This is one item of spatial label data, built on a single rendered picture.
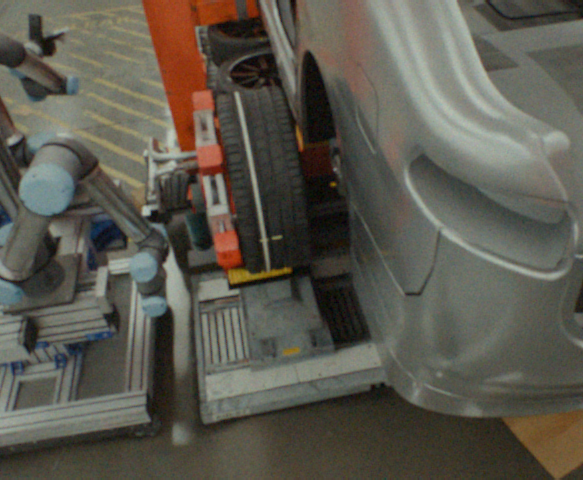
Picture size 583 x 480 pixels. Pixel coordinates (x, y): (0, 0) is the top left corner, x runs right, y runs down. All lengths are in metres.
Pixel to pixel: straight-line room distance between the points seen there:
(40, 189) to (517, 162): 1.05
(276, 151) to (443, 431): 1.30
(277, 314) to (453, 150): 1.62
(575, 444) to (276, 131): 1.63
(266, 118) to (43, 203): 0.74
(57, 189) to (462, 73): 0.95
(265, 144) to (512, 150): 1.01
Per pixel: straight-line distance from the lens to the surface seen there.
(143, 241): 1.73
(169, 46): 2.22
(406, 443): 2.37
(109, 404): 2.36
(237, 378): 2.46
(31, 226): 1.58
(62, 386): 2.48
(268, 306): 2.46
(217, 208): 1.81
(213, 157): 1.74
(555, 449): 2.47
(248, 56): 3.79
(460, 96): 0.97
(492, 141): 0.93
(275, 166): 1.76
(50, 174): 1.45
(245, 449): 2.38
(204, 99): 2.12
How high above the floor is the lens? 2.12
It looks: 44 degrees down
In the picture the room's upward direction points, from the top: 6 degrees counter-clockwise
